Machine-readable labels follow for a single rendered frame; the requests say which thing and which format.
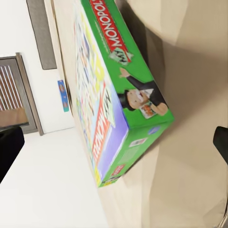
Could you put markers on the fixed window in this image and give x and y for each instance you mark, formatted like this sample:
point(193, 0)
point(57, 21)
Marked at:
point(17, 105)

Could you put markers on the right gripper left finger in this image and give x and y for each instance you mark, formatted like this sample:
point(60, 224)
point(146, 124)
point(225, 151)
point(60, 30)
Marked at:
point(11, 142)

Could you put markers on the bed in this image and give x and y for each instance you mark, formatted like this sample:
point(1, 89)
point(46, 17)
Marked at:
point(181, 179)

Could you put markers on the board game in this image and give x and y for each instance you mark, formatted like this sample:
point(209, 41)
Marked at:
point(63, 95)
point(120, 107)

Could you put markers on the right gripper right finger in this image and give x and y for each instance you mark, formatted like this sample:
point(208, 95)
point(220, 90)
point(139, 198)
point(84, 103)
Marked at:
point(220, 140)

